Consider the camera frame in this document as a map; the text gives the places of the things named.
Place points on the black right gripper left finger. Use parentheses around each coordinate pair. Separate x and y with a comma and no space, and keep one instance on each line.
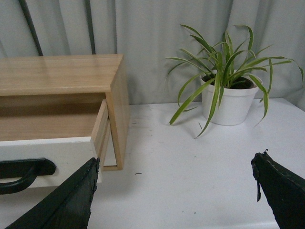
(66,207)

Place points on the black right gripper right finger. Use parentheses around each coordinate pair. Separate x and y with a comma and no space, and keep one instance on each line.
(283,189)

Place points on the light wooden drawer cabinet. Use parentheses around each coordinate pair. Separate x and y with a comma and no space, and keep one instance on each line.
(36,81)

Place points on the white plant pot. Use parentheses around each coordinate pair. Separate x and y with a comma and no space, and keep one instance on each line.
(234,106)

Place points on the green striped spider plant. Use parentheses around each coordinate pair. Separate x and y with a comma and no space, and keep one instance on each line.
(222,65)

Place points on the grey curtain backdrop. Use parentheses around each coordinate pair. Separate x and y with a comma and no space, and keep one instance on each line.
(147,32)

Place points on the black metal drawer handle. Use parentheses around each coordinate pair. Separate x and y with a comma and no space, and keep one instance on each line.
(26,171)

